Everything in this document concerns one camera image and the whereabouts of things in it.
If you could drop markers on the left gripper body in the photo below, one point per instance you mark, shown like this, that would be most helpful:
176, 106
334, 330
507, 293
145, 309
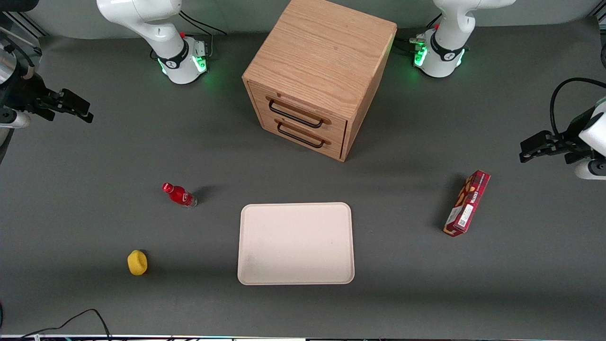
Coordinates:
568, 141

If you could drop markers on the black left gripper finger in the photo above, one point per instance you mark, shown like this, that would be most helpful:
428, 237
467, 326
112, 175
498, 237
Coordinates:
539, 155
539, 139

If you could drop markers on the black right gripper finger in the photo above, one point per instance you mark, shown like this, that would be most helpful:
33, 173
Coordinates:
75, 98
71, 113

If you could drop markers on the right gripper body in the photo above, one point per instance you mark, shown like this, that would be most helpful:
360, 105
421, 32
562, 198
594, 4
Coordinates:
24, 97

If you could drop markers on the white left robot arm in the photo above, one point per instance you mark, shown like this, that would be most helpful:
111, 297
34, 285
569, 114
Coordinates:
447, 42

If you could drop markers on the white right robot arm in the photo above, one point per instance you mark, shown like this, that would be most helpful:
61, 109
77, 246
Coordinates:
156, 28

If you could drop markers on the oak wooden drawer cabinet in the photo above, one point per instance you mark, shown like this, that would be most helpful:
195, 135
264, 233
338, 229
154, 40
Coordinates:
326, 52

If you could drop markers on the red cookie box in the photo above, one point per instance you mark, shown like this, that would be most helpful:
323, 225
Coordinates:
467, 203

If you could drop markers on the red plastic bottle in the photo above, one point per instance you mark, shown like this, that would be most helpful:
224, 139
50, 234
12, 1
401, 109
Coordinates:
179, 194

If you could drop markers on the yellow lemon toy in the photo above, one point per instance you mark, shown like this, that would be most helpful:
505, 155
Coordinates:
137, 263

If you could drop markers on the beige rectangular tray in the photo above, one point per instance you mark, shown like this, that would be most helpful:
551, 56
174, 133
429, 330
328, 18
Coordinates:
296, 244

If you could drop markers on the aluminium frame profile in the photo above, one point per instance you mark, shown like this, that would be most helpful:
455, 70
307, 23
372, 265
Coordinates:
26, 26

